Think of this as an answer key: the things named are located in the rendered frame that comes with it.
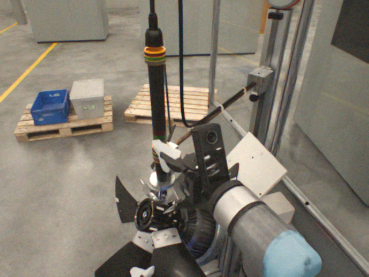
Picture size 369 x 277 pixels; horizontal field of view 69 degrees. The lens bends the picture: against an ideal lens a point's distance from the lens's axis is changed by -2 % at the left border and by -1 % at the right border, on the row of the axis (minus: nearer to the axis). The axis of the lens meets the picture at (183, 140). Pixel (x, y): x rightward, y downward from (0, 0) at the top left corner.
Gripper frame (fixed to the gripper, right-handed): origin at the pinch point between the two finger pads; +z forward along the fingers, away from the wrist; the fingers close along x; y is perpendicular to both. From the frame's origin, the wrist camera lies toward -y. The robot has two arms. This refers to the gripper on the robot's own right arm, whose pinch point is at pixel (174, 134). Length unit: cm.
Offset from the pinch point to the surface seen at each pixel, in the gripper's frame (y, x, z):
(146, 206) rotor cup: 41.5, -2.1, 21.1
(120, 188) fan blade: 52, -5, 46
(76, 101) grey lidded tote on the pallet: 115, 7, 291
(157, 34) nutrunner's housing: -19.3, 0.1, 6.1
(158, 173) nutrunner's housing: 16.2, -1.5, 7.5
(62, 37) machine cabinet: 134, 53, 750
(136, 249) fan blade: 56, -9, 17
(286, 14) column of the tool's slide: -13, 64, 33
